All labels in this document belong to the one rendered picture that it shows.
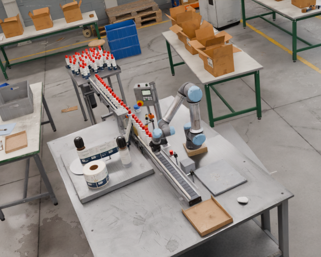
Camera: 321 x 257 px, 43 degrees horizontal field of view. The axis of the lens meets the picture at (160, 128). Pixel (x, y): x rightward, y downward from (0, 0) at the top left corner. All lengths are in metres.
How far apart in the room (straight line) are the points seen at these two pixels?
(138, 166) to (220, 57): 2.02
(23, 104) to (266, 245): 3.26
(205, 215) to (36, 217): 2.39
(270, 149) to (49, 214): 2.70
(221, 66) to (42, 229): 2.82
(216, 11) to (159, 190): 5.97
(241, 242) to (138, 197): 0.99
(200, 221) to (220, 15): 6.37
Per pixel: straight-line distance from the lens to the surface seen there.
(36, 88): 5.97
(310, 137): 5.28
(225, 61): 5.11
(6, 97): 5.85
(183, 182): 3.33
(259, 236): 3.75
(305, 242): 4.02
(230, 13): 9.01
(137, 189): 3.44
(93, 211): 3.37
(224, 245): 3.71
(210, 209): 3.13
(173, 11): 6.93
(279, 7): 7.43
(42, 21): 8.86
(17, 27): 8.90
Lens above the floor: 2.99
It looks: 31 degrees down
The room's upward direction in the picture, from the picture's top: 12 degrees counter-clockwise
